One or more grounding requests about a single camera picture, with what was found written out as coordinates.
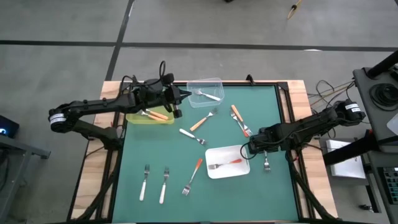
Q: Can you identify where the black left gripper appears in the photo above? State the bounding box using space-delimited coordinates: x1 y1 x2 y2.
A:
163 83 183 119

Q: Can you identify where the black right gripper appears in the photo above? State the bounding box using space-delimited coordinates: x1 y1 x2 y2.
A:
257 125 282 156

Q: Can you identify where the fork with red handle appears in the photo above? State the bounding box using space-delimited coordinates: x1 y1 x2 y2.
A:
181 158 204 197
262 151 272 174
229 111 251 139
207 158 243 170

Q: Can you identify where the fork with wooden handle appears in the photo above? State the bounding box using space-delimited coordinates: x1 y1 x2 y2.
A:
139 108 170 121
146 113 168 123
230 104 254 137
189 107 218 133

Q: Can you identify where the fork with white handle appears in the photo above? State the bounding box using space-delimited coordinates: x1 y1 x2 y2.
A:
139 164 151 202
159 167 170 205
178 128 208 146
193 89 222 103

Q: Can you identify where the translucent yellow plastic bin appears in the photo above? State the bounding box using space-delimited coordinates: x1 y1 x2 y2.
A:
125 105 175 126

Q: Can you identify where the white plastic bin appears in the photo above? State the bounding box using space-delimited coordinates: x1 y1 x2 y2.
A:
205 144 251 180

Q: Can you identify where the clear plastic bin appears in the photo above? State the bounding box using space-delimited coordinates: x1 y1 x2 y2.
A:
186 77 225 109

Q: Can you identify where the black cart strut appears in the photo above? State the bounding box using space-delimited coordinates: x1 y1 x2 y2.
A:
322 132 379 167

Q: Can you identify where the white flat box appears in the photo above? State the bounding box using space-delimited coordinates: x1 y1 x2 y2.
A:
325 139 367 180

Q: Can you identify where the grey equipment cart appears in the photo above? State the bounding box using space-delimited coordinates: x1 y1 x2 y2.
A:
353 67 398 215

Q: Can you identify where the keypad with coloured buttons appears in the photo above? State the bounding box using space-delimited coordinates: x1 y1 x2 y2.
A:
381 167 398 197

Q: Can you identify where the black tube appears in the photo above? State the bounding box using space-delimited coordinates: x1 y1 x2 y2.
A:
366 49 398 79

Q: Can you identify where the grey side table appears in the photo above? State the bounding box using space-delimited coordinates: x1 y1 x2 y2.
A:
0 133 52 223

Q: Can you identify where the black device with blue light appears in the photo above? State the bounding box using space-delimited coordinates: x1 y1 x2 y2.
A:
0 114 20 139

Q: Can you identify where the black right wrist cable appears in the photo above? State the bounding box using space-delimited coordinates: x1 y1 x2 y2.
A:
240 142 252 161

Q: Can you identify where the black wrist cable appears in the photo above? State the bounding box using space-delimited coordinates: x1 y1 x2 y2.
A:
158 60 167 82
240 142 252 161

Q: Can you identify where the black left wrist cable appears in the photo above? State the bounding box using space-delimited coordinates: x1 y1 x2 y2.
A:
158 60 167 82

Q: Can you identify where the black table frame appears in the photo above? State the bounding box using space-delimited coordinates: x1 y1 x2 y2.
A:
67 80 340 224

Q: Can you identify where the yellow cable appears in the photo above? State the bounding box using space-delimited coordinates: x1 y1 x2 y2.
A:
310 81 356 106

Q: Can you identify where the coiled black cable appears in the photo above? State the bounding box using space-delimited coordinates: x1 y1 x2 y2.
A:
369 83 398 112

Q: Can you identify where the yellow-handled tool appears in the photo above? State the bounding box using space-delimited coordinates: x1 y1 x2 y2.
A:
286 0 304 20

